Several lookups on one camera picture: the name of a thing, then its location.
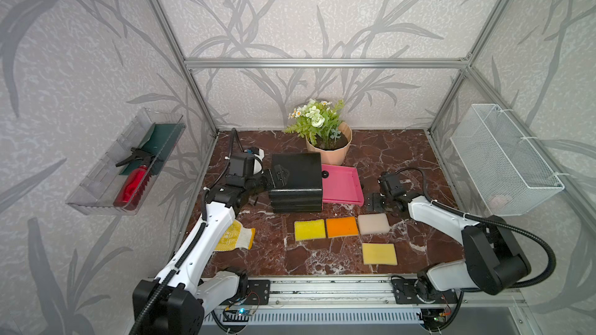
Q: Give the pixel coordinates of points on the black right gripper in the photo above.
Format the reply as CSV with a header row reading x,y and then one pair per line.
x,y
375,198

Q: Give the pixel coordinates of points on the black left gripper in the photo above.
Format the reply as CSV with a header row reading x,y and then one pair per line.
x,y
269,182

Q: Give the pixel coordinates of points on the black mini drawer cabinet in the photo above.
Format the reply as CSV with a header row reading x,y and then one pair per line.
x,y
303,192

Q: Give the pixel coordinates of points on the orange white sponge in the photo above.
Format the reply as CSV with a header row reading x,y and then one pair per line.
x,y
373,224

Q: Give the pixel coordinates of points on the pink drawer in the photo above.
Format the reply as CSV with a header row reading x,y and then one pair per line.
x,y
341,185

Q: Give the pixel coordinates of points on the pale yellow sponge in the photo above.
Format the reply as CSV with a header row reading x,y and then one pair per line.
x,y
379,254

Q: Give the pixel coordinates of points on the bright yellow sponge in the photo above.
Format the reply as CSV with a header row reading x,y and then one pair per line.
x,y
309,230

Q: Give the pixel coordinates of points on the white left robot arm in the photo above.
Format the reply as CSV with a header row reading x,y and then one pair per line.
x,y
177,300

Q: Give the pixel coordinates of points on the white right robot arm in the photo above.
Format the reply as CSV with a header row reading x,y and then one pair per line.
x,y
493,260

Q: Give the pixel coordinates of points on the artificial green flower plant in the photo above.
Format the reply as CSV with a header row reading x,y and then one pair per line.
x,y
318,122

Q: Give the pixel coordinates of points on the yellow white work glove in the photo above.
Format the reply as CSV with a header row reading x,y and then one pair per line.
x,y
236,237

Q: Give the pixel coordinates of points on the pink item in basket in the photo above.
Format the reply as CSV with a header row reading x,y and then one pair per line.
x,y
498,202

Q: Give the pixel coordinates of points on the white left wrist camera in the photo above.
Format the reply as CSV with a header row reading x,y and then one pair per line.
x,y
258,154

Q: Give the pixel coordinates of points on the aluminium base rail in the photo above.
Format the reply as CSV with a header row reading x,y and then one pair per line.
x,y
371,304

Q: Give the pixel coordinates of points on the white wire mesh basket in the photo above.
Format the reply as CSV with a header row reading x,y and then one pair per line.
x,y
500,159

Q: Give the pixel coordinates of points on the aluminium cage frame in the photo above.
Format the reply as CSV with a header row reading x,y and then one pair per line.
x,y
405,64

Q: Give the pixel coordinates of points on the red handled garden tool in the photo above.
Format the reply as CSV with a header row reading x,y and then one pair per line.
x,y
131,193

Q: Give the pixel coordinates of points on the clear plastic wall tray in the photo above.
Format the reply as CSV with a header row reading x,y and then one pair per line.
x,y
120,181

